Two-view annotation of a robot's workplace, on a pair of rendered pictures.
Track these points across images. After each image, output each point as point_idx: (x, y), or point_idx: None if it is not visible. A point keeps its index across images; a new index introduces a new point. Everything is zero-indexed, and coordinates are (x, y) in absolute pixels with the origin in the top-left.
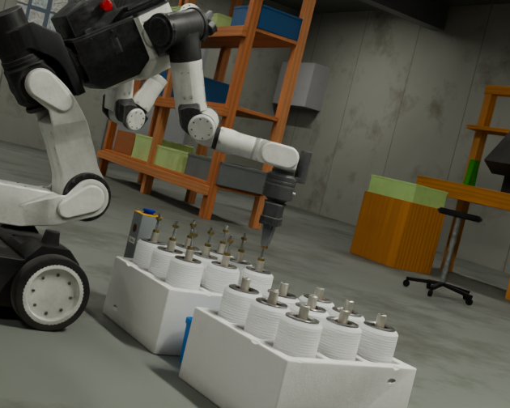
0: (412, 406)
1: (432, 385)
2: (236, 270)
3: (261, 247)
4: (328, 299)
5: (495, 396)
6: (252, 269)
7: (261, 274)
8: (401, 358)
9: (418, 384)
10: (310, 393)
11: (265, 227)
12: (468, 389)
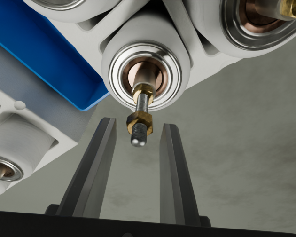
0: (125, 164)
1: (196, 181)
2: (41, 11)
3: (132, 114)
4: (18, 179)
5: (202, 203)
6: (109, 65)
7: (107, 88)
8: (270, 176)
9: (192, 175)
10: None
11: (47, 210)
12: (205, 195)
